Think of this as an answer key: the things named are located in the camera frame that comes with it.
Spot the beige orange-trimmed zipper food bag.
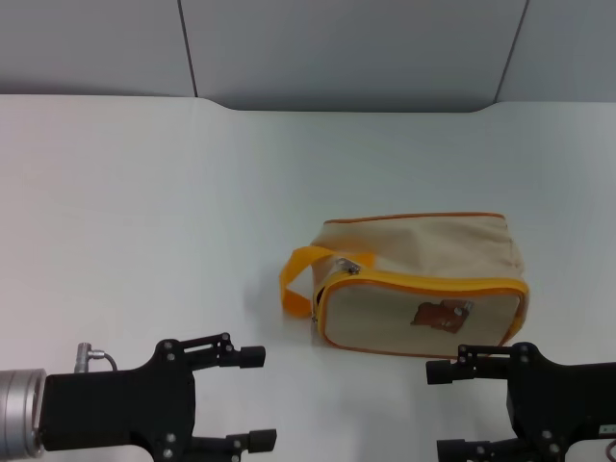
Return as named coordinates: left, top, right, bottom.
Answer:
left=279, top=212, right=530, bottom=360

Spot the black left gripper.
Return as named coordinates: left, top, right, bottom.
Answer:
left=37, top=331, right=278, bottom=462

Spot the silver connector with grey cable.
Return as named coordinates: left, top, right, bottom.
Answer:
left=76, top=342, right=119, bottom=372

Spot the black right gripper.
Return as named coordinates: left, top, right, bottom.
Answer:
left=425, top=342, right=616, bottom=462

